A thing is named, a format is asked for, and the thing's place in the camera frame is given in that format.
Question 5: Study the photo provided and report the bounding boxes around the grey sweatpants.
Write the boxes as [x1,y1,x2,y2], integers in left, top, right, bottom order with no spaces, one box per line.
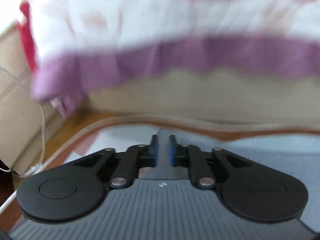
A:
[139,129,319,232]

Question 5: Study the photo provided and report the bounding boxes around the beige wooden nightstand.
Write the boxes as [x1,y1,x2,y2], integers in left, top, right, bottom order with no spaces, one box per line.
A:
[0,25,64,174]

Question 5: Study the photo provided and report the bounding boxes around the checkered bed sheet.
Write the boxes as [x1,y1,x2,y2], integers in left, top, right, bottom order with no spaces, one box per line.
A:
[39,115,319,171]

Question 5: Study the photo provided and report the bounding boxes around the bear print headboard cover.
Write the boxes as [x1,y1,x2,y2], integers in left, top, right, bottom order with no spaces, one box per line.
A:
[19,0,319,114]

